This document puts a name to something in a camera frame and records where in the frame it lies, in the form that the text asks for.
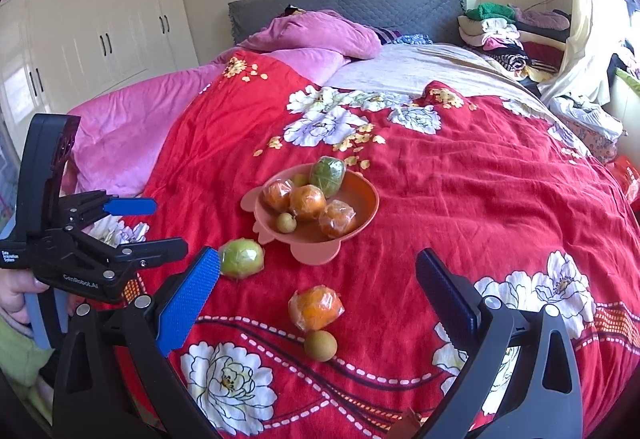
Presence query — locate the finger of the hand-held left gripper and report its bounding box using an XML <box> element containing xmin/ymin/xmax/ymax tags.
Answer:
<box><xmin>60</xmin><ymin>190</ymin><xmax>159</xmax><ymax>230</ymax></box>
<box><xmin>75</xmin><ymin>233</ymin><xmax>190</xmax><ymax>268</ymax></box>

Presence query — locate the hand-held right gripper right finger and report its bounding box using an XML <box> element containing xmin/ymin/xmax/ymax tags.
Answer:
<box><xmin>415</xmin><ymin>247</ymin><xmax>584</xmax><ymax>439</ymax></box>

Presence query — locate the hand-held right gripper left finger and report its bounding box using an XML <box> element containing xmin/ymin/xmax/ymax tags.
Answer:
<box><xmin>52</xmin><ymin>245</ymin><xmax>223</xmax><ymax>439</ymax></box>

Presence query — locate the plastic-wrapped green apple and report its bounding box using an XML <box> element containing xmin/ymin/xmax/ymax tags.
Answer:
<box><xmin>218</xmin><ymin>239</ymin><xmax>265</xmax><ymax>280</ymax></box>

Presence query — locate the pink plastic bowl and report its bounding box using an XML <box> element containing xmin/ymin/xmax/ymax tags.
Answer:
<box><xmin>240</xmin><ymin>164</ymin><xmax>381</xmax><ymax>266</ymax></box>

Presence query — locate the plastic-wrapped orange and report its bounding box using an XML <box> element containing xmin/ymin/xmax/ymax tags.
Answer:
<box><xmin>318</xmin><ymin>200</ymin><xmax>358</xmax><ymax>240</ymax></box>
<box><xmin>261</xmin><ymin>179</ymin><xmax>293</xmax><ymax>213</ymax></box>
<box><xmin>289</xmin><ymin>185</ymin><xmax>327</xmax><ymax>221</ymax></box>
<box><xmin>287</xmin><ymin>286</ymin><xmax>346</xmax><ymax>332</ymax></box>

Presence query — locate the plastic-wrapped dark green citrus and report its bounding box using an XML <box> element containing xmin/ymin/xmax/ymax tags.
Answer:
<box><xmin>309</xmin><ymin>156</ymin><xmax>347</xmax><ymax>196</ymax></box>

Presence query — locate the person's left forearm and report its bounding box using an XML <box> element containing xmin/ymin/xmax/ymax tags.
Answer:
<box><xmin>0</xmin><ymin>311</ymin><xmax>62</xmax><ymax>420</ymax></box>

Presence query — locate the person's left hand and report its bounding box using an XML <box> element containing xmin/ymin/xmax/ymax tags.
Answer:
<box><xmin>0</xmin><ymin>266</ymin><xmax>51</xmax><ymax>326</ymax></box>

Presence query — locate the pink fleece blanket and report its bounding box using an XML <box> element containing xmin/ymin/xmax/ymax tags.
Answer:
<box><xmin>65</xmin><ymin>9</ymin><xmax>383</xmax><ymax>198</ymax></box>

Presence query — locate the red floral blanket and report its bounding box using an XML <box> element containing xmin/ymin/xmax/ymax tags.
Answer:
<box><xmin>85</xmin><ymin>52</ymin><xmax>637</xmax><ymax>439</ymax></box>

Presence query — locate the white wardrobe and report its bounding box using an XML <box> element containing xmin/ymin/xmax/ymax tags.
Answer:
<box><xmin>0</xmin><ymin>0</ymin><xmax>201</xmax><ymax>160</ymax></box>

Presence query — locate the red plastic bag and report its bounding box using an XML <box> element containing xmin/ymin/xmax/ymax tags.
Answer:
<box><xmin>611</xmin><ymin>156</ymin><xmax>640</xmax><ymax>205</ymax></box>

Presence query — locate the white grey garment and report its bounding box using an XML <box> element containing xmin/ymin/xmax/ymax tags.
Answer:
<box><xmin>547</xmin><ymin>93</ymin><xmax>626</xmax><ymax>140</ymax></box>

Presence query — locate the beige bed sheet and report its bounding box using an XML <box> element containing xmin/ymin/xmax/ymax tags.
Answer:
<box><xmin>325</xmin><ymin>42</ymin><xmax>556</xmax><ymax>120</ymax></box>

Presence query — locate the blue floral pillow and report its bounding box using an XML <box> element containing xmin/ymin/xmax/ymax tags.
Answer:
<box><xmin>390</xmin><ymin>33</ymin><xmax>434</xmax><ymax>46</ymax></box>

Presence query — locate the purple striped pillow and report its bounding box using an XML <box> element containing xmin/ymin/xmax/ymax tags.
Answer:
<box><xmin>372</xmin><ymin>26</ymin><xmax>404</xmax><ymax>45</ymax></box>

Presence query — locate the pile of folded clothes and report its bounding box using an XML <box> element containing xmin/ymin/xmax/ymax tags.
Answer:
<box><xmin>457</xmin><ymin>3</ymin><xmax>573</xmax><ymax>83</ymax></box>

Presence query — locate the green-edged cushion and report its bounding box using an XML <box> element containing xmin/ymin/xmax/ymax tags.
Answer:
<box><xmin>614</xmin><ymin>68</ymin><xmax>640</xmax><ymax>96</ymax></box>

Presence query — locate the dark garment heap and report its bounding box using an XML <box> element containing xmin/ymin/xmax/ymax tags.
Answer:
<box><xmin>605</xmin><ymin>39</ymin><xmax>640</xmax><ymax>81</ymax></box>

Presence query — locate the grey quilted headboard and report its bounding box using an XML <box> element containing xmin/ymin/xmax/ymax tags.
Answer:
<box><xmin>227</xmin><ymin>0</ymin><xmax>468</xmax><ymax>45</ymax></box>

